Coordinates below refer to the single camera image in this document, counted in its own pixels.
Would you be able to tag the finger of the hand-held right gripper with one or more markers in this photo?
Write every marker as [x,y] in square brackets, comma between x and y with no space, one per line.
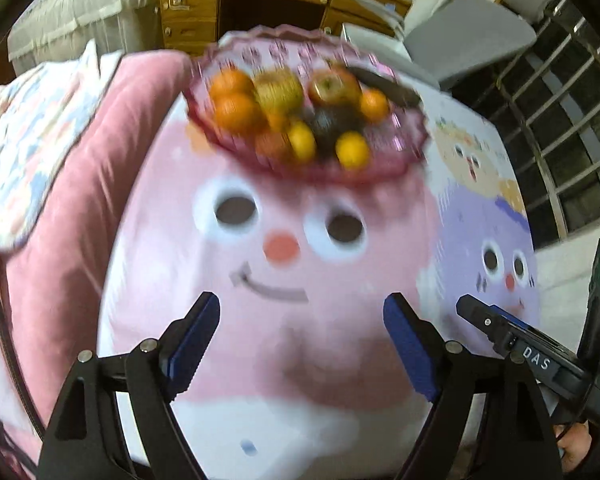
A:
[480,316]

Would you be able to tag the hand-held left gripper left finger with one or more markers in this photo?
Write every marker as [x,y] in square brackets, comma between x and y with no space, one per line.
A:
[195,342]

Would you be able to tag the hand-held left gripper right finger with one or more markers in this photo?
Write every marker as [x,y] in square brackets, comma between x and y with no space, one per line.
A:
[410,350]

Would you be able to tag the pink glass fruit bowl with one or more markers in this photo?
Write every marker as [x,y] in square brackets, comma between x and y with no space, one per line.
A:
[395,145]

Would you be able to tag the reddish brown wrinkled fruit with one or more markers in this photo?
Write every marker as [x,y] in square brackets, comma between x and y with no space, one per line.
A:
[272,147]

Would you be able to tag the dark avocado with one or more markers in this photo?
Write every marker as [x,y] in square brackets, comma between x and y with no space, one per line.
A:
[330,127]

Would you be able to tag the person's right hand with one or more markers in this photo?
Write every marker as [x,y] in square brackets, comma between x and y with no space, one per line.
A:
[575,447]

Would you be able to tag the cartoon printed tablecloth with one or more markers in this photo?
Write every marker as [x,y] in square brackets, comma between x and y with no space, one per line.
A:
[280,270]

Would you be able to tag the pink cushion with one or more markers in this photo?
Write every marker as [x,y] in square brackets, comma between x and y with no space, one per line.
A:
[80,200]

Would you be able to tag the metal window grille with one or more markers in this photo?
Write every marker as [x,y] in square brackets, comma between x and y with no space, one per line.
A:
[555,135]

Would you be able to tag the dark oblong object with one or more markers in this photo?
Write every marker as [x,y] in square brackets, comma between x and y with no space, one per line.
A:
[385,87]

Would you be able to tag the pastel patterned blanket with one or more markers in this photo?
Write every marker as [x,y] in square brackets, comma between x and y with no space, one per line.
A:
[30,150]

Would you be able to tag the yellow-green pear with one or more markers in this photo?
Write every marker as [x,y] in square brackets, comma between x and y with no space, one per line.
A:
[280,90]

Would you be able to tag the red apple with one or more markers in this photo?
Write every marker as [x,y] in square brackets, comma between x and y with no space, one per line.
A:
[332,87]

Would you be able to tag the grey office chair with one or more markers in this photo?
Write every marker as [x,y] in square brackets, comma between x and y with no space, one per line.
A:
[467,35]

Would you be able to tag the white storage box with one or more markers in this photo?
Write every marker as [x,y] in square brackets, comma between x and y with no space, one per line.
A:
[365,37]

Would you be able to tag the white lace bed cover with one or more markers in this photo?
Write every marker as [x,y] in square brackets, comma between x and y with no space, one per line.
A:
[70,15]

